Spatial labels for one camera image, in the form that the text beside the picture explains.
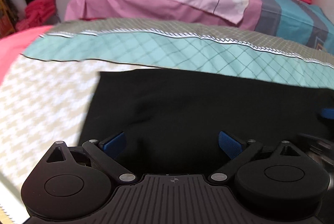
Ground black knit pants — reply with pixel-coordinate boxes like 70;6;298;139
79;69;333;176

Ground patterned teal beige quilt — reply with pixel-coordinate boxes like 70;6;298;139
1;18;333;223

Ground teal grey striped pillow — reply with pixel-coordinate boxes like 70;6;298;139
255;0;333;54

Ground pink bed sheet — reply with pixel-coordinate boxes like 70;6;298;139
0;25;53;83

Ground red folded clothes left stack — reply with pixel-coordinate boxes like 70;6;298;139
15;0;57;31

